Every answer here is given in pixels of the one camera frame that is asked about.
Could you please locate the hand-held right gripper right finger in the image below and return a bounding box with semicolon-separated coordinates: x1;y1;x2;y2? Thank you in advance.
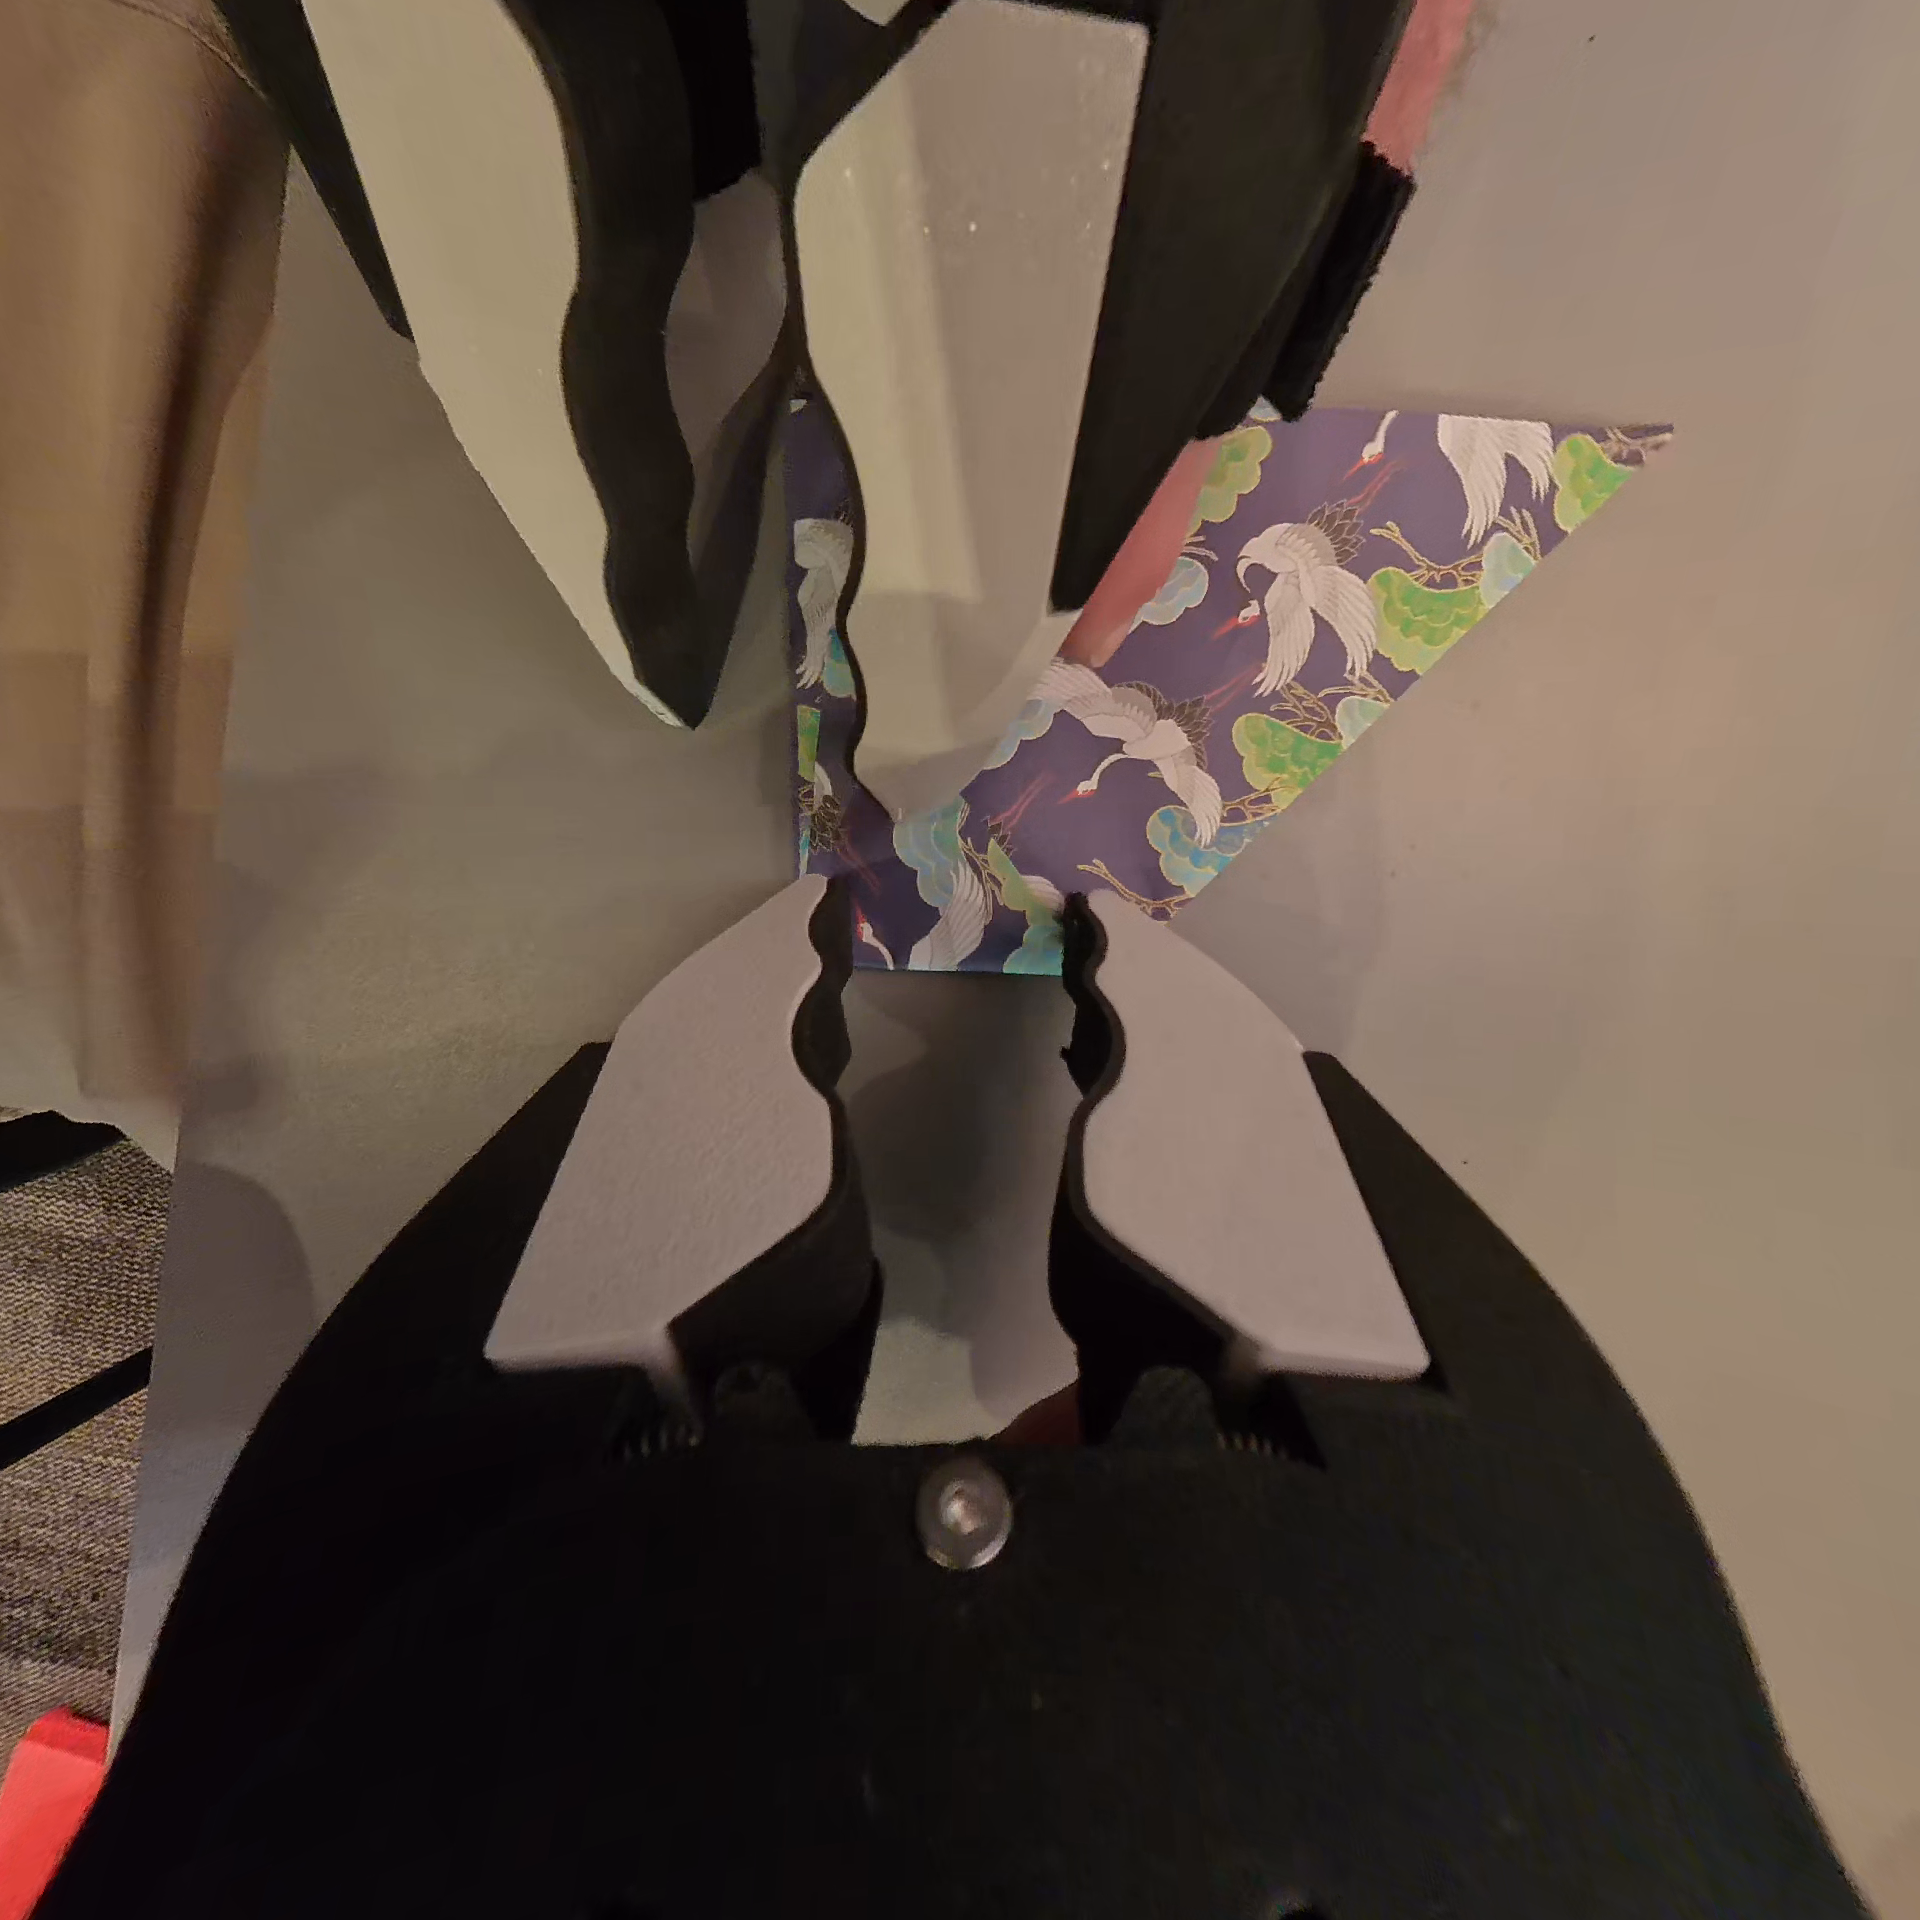
1046;890;1431;1449

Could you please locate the purple crane patterned origami paper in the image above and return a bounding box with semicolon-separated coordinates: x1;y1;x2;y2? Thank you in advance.
787;397;1673;976

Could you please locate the red flat object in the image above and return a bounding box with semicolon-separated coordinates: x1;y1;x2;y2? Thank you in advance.
0;1713;109;1920

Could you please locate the person's left hand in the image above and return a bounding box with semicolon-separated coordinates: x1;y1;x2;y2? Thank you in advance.
1068;0;1504;664

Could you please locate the beige cloth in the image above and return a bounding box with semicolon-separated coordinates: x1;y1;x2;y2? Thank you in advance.
0;0;289;1116

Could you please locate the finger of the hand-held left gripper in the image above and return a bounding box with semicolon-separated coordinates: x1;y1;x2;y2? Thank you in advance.
300;0;788;732
784;0;1153;846

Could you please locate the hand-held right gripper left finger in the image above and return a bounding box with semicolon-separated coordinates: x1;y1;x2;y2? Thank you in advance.
483;872;885;1444

